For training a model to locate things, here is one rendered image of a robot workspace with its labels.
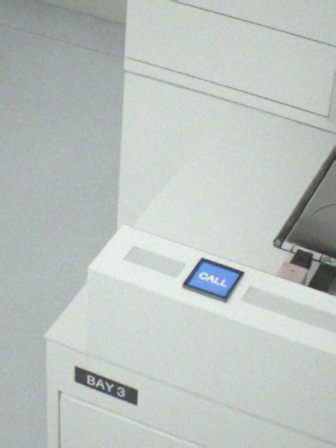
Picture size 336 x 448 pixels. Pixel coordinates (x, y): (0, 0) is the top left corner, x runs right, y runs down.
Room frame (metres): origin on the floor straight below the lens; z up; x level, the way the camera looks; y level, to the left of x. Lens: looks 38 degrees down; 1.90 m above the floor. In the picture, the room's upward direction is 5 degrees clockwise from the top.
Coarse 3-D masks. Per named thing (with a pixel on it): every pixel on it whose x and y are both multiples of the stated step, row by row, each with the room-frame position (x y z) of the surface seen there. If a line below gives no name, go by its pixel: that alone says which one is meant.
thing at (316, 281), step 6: (318, 270) 1.26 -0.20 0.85; (324, 270) 1.26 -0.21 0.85; (330, 270) 1.26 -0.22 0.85; (318, 276) 1.25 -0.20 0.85; (324, 276) 1.25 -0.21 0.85; (330, 276) 1.26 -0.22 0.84; (312, 282) 1.23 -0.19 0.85; (318, 282) 1.23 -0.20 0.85; (324, 282) 1.24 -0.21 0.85; (330, 282) 1.26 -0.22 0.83; (318, 288) 1.22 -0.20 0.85; (324, 288) 1.24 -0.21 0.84
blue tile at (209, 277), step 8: (208, 264) 1.12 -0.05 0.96; (200, 272) 1.10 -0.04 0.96; (208, 272) 1.10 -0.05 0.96; (216, 272) 1.10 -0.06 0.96; (224, 272) 1.11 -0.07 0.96; (232, 272) 1.11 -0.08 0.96; (192, 280) 1.09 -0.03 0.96; (200, 280) 1.09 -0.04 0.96; (208, 280) 1.09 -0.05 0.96; (216, 280) 1.09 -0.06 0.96; (224, 280) 1.09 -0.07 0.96; (232, 280) 1.09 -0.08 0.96; (208, 288) 1.07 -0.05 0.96; (216, 288) 1.08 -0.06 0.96; (224, 288) 1.08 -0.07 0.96; (224, 296) 1.06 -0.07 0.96
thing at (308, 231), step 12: (324, 180) 1.40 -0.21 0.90; (324, 192) 1.37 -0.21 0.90; (312, 204) 1.34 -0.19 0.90; (324, 204) 1.34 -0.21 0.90; (312, 216) 1.31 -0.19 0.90; (324, 216) 1.31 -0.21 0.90; (300, 228) 1.28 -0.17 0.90; (312, 228) 1.29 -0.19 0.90; (324, 228) 1.29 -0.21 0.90; (288, 240) 1.26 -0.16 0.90; (300, 240) 1.26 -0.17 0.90; (312, 240) 1.26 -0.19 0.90; (324, 240) 1.26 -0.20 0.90; (324, 252) 1.24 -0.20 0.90
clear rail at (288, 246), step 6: (276, 240) 1.25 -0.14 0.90; (282, 240) 1.25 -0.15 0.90; (276, 246) 1.25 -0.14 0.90; (282, 246) 1.24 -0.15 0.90; (288, 246) 1.24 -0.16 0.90; (294, 246) 1.24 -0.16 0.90; (300, 246) 1.24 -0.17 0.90; (294, 252) 1.24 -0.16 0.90; (312, 252) 1.23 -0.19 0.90; (318, 252) 1.23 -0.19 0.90; (318, 258) 1.22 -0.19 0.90; (324, 258) 1.22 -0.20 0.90; (330, 258) 1.22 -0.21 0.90; (324, 264) 1.22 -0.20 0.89; (330, 264) 1.22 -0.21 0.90
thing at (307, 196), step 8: (328, 160) 1.44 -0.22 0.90; (320, 168) 1.42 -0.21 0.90; (328, 168) 1.43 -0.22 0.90; (320, 176) 1.40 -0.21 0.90; (312, 184) 1.38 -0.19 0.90; (304, 192) 1.36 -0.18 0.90; (312, 192) 1.36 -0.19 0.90; (304, 200) 1.34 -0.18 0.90; (304, 208) 1.33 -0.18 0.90; (288, 216) 1.31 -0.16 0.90; (296, 216) 1.31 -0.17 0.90; (288, 224) 1.29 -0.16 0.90; (280, 232) 1.27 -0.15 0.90; (288, 232) 1.27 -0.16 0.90
